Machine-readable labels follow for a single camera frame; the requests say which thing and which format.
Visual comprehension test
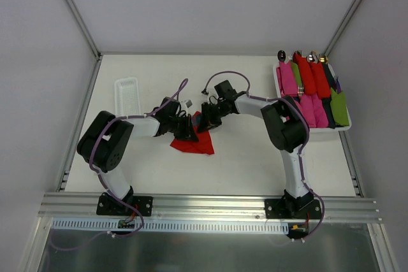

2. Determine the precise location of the aluminium mounting rail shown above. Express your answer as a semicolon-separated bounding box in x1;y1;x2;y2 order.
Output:
38;192;383;224

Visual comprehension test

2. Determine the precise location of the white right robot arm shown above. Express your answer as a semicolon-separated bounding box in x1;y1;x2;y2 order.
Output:
197;80;314;218

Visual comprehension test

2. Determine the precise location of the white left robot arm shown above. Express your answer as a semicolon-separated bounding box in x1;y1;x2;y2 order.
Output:
76;97;198;217

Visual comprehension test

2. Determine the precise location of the white slotted cable duct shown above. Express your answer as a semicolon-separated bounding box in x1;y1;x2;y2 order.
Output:
50;217;289;235

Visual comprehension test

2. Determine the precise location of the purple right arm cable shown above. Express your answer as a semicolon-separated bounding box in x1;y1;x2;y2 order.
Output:
200;70;326;247

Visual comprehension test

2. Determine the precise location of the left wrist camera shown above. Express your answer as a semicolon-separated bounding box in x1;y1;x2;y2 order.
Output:
180;99;193;111

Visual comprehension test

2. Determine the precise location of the white utensil tray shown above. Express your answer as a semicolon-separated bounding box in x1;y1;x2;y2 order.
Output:
114;77;142;117

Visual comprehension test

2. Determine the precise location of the white basket of rolled napkins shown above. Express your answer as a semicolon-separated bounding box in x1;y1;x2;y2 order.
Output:
273;50;352;133

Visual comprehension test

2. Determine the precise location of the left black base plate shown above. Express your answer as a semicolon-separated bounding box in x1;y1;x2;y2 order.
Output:
96;192;154;217

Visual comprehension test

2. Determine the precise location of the red paper napkin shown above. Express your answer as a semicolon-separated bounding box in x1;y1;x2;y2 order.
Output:
170;111;215;155

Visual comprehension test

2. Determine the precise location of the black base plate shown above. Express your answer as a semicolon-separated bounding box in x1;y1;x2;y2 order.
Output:
96;192;154;217
264;197;322;220

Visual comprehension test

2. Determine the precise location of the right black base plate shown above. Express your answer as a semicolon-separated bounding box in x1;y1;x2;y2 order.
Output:
264;197;322;220

